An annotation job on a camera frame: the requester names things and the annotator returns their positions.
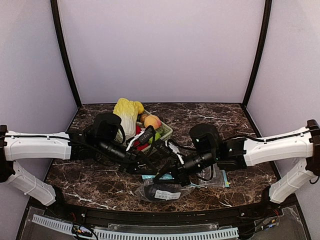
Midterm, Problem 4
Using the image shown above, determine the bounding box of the black front rail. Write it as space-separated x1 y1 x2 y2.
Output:
45 203 282 227

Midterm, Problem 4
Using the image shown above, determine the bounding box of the black frame post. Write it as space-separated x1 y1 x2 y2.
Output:
241 0 273 109
50 0 83 109

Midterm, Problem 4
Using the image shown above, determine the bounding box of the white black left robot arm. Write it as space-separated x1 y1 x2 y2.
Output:
0 112 157 207

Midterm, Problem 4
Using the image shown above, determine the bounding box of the black frame post left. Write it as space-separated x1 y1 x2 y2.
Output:
50 0 83 109

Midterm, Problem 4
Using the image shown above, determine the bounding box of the orange pink peach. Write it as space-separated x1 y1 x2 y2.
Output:
144 115 162 130

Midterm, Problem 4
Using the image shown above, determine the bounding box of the yellow napa cabbage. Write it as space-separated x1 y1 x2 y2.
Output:
113 98 139 139

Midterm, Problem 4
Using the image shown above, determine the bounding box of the clear zip bag blue zipper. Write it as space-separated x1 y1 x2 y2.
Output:
134 174 199 203

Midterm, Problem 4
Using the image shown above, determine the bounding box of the red bell pepper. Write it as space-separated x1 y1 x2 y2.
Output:
133 125 149 151

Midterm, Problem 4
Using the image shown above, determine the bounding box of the yellow lemon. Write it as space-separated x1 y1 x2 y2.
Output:
134 101 145 115

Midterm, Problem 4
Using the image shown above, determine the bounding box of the black frame post right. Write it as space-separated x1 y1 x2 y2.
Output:
241 0 273 109

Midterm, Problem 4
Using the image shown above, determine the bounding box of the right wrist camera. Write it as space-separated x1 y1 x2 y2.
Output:
155 139 185 166

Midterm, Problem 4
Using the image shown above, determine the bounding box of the pale green plastic basket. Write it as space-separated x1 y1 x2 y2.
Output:
124 108 174 153

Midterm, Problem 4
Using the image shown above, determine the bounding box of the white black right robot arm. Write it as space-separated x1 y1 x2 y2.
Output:
153 119 320 205

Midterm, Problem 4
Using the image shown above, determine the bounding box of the brown potato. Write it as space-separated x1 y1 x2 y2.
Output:
139 114 148 123

